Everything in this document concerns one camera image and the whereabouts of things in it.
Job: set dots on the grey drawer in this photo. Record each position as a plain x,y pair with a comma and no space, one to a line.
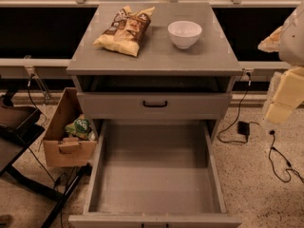
177,106
154,175

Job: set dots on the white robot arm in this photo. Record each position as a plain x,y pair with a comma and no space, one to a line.
288,42

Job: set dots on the grey drawer cabinet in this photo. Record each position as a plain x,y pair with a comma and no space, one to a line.
209,66

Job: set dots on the grey top drawer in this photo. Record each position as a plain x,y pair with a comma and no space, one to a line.
177,106

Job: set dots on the green snack bag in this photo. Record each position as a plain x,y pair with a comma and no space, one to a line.
80,128

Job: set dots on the yellow brown chip bag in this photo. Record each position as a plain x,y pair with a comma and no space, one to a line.
126,31

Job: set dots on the white bowl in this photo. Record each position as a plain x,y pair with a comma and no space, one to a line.
184,34

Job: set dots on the cardboard box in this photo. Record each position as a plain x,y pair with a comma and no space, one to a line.
62,149

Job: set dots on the black power adapter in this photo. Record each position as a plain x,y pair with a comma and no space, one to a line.
243,128

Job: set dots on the metal railing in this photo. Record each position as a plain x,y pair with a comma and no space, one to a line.
43,34

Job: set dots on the black cart with tray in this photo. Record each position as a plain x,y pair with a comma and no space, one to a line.
18,131

